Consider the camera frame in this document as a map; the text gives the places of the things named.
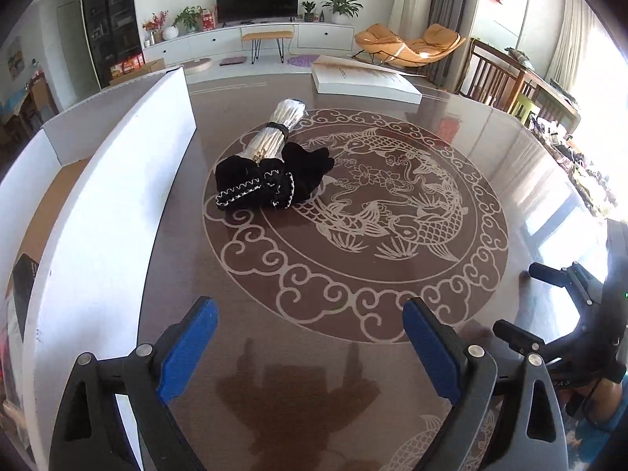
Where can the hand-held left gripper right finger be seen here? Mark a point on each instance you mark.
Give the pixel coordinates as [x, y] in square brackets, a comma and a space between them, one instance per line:
[431, 343]

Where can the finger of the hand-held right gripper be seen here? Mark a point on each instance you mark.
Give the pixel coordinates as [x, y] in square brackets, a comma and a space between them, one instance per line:
[559, 279]
[520, 336]

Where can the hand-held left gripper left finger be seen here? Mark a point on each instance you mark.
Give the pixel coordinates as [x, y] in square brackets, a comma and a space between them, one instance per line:
[189, 348]

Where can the white walled storage box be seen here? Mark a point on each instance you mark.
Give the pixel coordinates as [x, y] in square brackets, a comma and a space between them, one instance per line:
[113, 206]

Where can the black small box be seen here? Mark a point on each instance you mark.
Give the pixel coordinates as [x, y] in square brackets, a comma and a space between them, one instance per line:
[24, 289]

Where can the clutter of small goods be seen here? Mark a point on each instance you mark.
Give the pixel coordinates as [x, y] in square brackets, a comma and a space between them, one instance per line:
[579, 167]

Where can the black cloth with stitched trim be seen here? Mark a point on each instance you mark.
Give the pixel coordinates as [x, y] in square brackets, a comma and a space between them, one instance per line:
[250, 181]

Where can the dark wooden side table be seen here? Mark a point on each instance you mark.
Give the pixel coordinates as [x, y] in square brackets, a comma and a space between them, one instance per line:
[549, 93]

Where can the dark wooden chair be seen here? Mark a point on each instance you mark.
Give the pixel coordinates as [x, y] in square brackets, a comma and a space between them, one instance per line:
[490, 76]

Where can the plain black cloth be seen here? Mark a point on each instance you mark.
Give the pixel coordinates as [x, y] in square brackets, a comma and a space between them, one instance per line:
[309, 167]

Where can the wrapped bundle of chopsticks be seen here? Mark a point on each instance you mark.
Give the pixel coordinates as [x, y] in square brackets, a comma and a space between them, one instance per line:
[274, 127]

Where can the light sheer curtain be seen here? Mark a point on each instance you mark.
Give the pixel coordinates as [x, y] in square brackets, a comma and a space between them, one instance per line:
[571, 39]

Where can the white flat carton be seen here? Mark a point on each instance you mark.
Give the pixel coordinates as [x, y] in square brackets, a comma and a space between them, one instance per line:
[363, 78]

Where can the brown cardboard box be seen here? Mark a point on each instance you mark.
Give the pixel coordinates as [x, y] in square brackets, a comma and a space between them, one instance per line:
[147, 69]

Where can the round floor cushion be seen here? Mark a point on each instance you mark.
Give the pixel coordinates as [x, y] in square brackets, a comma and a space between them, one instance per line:
[197, 65]

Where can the purple bathroom scale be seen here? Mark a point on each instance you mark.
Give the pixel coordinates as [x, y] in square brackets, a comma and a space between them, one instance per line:
[231, 61]

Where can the orange lounge chair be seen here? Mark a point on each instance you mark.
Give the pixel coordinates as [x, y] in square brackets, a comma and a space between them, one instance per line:
[392, 41]

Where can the wooden dining chair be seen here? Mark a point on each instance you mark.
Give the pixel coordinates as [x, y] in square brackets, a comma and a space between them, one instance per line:
[41, 95]

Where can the dining table with blue cloth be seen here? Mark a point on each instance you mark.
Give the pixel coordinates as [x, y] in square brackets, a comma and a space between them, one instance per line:
[12, 108]

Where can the grey curtain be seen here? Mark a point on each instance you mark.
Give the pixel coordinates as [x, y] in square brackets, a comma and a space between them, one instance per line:
[454, 0]

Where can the white television cabinet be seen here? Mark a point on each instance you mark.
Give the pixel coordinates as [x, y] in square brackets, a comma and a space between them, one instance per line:
[206, 44]

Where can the purple floor mat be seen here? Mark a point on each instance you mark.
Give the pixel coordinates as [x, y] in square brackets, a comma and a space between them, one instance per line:
[300, 61]

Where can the covered standing air conditioner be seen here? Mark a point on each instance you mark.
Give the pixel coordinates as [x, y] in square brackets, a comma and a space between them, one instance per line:
[414, 0]

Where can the white round vase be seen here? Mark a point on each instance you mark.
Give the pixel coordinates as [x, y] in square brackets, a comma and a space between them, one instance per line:
[170, 33]

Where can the wooden bench with metal legs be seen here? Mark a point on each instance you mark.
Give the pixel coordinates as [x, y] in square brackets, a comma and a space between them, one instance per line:
[267, 36]

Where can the red flower plant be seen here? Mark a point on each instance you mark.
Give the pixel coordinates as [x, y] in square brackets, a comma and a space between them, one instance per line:
[154, 22]

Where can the red gift box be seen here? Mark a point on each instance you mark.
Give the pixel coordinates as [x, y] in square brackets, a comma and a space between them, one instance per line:
[208, 19]

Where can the green potted plant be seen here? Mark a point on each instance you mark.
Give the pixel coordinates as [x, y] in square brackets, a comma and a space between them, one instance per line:
[189, 17]

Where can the black glass display cabinet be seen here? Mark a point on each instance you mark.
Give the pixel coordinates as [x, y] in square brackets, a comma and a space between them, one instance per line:
[110, 24]

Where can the large leafy potted plant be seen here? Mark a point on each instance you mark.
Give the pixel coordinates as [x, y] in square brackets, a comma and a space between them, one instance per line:
[341, 7]

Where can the black flat television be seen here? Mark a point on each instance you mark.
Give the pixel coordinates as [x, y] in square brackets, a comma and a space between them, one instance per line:
[257, 2]

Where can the small potted plant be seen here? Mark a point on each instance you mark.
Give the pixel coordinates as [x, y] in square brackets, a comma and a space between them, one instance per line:
[308, 9]

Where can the framed wall picture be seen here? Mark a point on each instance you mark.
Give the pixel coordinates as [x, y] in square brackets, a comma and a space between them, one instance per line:
[15, 56]

